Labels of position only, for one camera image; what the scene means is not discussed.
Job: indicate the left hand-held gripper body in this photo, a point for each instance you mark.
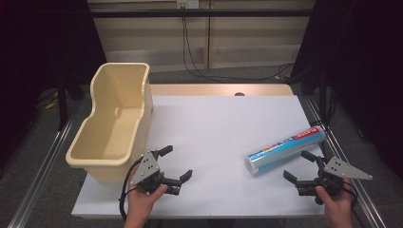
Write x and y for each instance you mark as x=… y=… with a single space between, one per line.
x=148 y=167

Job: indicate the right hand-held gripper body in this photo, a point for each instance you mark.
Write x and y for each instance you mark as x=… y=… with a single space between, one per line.
x=340 y=171

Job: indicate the blue cylindrical wrap roll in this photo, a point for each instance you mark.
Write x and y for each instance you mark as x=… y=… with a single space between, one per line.
x=285 y=150

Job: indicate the cream plastic bin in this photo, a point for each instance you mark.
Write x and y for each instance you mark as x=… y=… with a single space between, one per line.
x=109 y=139

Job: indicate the person's right hand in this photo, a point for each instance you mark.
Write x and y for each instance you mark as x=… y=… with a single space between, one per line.
x=335 y=201

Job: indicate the person's left hand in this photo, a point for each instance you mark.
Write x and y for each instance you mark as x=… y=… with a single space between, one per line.
x=142 y=199

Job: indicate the white table sheet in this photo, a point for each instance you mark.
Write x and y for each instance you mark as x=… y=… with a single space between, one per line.
x=206 y=133

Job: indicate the black curtain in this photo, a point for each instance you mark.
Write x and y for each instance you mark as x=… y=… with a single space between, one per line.
x=38 y=63
x=364 y=69

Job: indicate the black horizontal bar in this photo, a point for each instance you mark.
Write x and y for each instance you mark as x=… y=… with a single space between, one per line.
x=202 y=13

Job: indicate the metal floor rail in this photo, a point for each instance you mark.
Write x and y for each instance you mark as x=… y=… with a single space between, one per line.
x=41 y=171
x=358 y=186

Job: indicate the black stand post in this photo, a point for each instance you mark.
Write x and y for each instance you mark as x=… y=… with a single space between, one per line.
x=62 y=104

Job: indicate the white wall outlet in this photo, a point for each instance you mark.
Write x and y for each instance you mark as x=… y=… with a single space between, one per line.
x=187 y=3

